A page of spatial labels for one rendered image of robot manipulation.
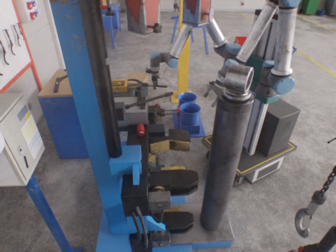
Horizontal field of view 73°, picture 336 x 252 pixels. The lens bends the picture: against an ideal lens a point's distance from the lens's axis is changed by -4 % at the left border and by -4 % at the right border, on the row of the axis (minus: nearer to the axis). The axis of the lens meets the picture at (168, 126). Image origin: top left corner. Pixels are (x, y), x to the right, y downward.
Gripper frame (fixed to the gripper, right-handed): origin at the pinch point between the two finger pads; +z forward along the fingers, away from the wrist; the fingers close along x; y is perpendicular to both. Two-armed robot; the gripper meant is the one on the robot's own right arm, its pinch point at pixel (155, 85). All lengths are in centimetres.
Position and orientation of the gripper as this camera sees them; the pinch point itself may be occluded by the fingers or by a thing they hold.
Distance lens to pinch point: 242.6
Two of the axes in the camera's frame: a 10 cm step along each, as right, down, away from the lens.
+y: 9.8, 1.1, -1.5
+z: 0.0, 8.1, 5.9
